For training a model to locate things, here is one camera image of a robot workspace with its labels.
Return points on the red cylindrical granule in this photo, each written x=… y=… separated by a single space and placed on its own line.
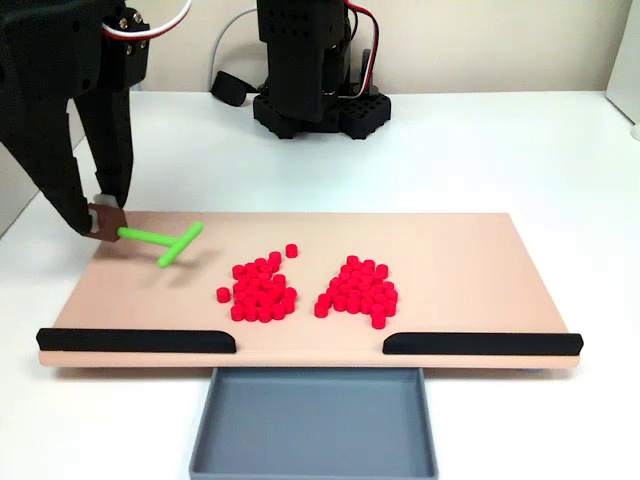
x=346 y=289
x=370 y=296
x=239 y=271
x=254 y=311
x=358 y=266
x=357 y=275
x=262 y=293
x=292 y=294
x=241 y=297
x=391 y=305
x=240 y=310
x=353 y=260
x=346 y=277
x=368 y=302
x=367 y=288
x=254 y=302
x=383 y=269
x=369 y=269
x=269 y=285
x=334 y=292
x=369 y=264
x=380 y=309
x=357 y=294
x=338 y=283
x=267 y=312
x=324 y=307
x=327 y=299
x=282 y=280
x=244 y=281
x=240 y=288
x=389 y=286
x=393 y=293
x=268 y=304
x=380 y=290
x=275 y=258
x=265 y=277
x=291 y=250
x=383 y=298
x=290 y=302
x=381 y=317
x=254 y=274
x=369 y=281
x=274 y=264
x=251 y=268
x=261 y=264
x=346 y=270
x=343 y=300
x=271 y=270
x=273 y=296
x=379 y=275
x=356 y=302
x=355 y=284
x=251 y=290
x=256 y=283
x=280 y=289
x=223 y=294
x=281 y=309
x=368 y=274

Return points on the grey shallow tray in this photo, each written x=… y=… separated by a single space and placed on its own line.
x=315 y=425

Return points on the beige flat board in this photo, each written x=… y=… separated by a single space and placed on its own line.
x=450 y=260

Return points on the white panel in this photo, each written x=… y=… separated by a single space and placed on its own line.
x=627 y=60

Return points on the black edge rail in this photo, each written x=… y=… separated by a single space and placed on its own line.
x=480 y=344
x=135 y=341

